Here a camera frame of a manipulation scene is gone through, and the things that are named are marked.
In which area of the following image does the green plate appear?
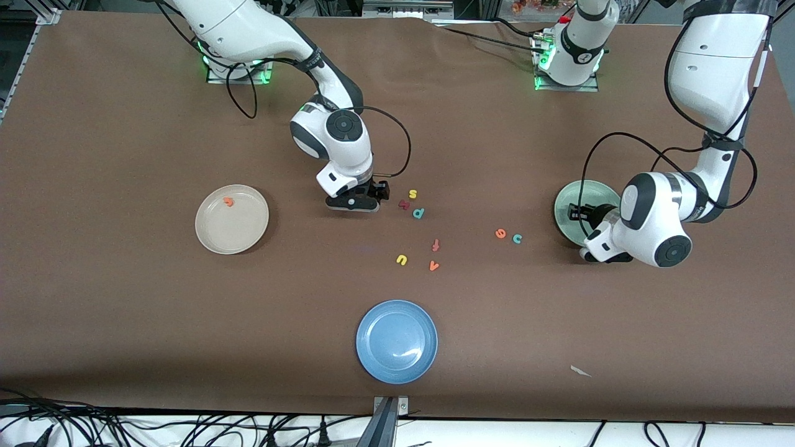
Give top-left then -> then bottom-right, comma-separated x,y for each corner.
553,179 -> 623,244

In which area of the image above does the beige brown plate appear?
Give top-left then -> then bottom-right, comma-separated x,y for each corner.
194,184 -> 270,255

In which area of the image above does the blue plate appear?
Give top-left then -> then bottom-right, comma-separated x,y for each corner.
355,299 -> 439,385

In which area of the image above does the grey background device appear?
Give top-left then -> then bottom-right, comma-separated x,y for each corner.
362,0 -> 454,20

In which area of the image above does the colourful background item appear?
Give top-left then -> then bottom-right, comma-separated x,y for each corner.
511,0 -> 563,14

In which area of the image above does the brown paper table cover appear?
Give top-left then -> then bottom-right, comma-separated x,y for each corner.
0,11 -> 795,424

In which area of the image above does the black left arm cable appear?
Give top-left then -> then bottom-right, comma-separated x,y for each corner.
578,12 -> 775,219

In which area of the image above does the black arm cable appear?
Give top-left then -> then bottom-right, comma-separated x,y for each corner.
578,12 -> 775,219
149,0 -> 412,179

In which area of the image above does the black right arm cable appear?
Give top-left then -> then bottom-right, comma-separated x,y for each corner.
149,0 -> 412,179

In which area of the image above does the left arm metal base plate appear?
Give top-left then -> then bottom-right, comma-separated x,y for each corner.
533,31 -> 601,93

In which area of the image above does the black base cable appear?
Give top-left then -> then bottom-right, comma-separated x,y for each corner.
435,25 -> 547,56

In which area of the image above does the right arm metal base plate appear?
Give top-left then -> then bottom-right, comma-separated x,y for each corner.
205,55 -> 275,85

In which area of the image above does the looped black cable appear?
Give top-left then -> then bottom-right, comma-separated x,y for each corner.
643,421 -> 709,447

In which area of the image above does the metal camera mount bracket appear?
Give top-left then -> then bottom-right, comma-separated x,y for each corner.
356,395 -> 411,447

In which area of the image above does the tangled black cable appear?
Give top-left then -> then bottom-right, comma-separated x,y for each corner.
0,388 -> 131,447

